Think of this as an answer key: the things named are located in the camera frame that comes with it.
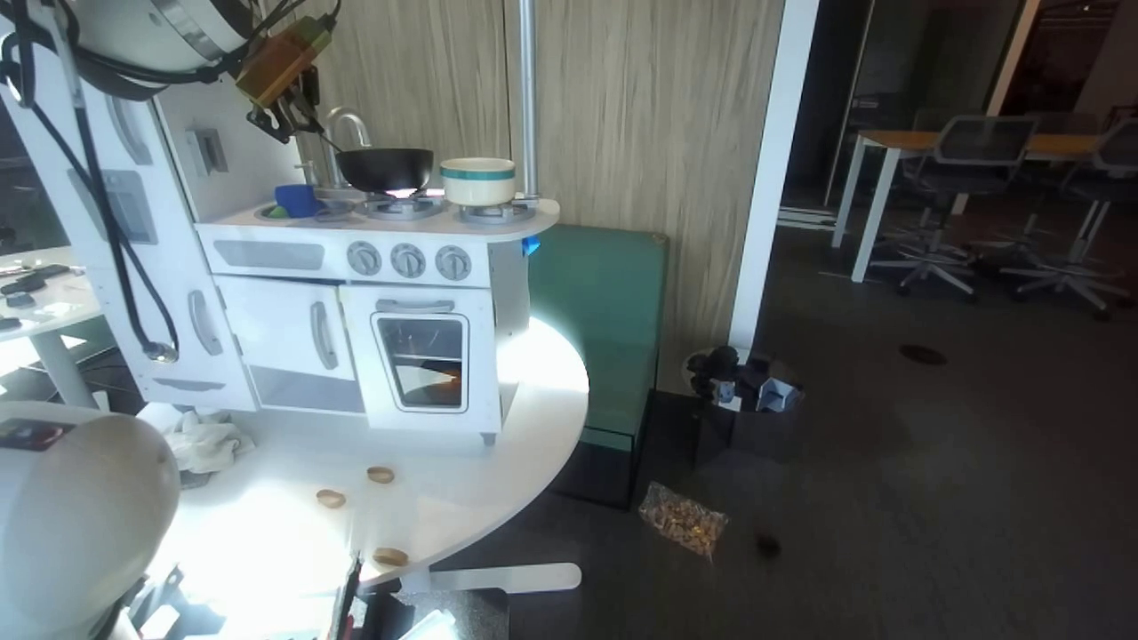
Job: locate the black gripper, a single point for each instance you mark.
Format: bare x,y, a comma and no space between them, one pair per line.
283,108

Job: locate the white pot green stripe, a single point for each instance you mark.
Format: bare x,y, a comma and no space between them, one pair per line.
479,183

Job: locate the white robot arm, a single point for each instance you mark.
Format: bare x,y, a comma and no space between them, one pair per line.
85,520

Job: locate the black bowl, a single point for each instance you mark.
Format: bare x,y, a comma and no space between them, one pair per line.
393,169

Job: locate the silver toy faucet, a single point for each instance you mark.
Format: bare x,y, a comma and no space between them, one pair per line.
354,118

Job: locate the blue sponge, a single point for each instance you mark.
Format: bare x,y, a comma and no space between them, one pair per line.
297,201

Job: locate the grey stove burner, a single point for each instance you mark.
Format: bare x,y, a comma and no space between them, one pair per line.
491,214
403,209

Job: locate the white toy kitchen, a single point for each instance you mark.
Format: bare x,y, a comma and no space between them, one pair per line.
297,254

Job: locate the grey stove knob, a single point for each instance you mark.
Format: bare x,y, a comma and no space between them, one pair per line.
453,262
407,262
363,258

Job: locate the large white fridge door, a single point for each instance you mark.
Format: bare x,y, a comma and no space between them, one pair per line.
178,235

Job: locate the white cupboard door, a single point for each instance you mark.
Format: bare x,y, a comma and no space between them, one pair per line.
271,332

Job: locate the grey metal pole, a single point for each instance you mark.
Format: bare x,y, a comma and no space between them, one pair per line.
528,85

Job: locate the small white fridge door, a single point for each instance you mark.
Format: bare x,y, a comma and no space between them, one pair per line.
178,343

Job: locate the white oven door with window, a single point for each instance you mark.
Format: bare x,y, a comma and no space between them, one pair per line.
475,357

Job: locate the crumpled white cloth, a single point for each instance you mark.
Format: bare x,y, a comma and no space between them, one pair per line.
210,444

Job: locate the flat black device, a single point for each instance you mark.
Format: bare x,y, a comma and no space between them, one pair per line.
30,280

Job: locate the white side table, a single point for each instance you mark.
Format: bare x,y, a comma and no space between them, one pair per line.
49,323

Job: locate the green sofa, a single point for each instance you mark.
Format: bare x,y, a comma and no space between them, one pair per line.
598,323

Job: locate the round white table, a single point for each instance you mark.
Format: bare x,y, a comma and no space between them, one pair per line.
475,473

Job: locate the white pillar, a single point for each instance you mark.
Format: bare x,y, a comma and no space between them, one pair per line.
770,181

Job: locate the white table foot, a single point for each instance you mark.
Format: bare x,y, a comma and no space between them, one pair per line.
501,576

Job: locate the black floor gear pile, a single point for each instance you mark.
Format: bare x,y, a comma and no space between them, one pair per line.
733,377

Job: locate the tan mesh bag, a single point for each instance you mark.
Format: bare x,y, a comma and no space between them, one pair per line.
682,520

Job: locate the white leg wooden desk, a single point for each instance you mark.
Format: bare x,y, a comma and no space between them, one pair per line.
857,201

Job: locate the dark office chair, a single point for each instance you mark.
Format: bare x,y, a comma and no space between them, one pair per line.
963,156
1079,262

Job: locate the tan wrist camera box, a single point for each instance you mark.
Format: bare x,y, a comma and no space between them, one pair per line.
286,57

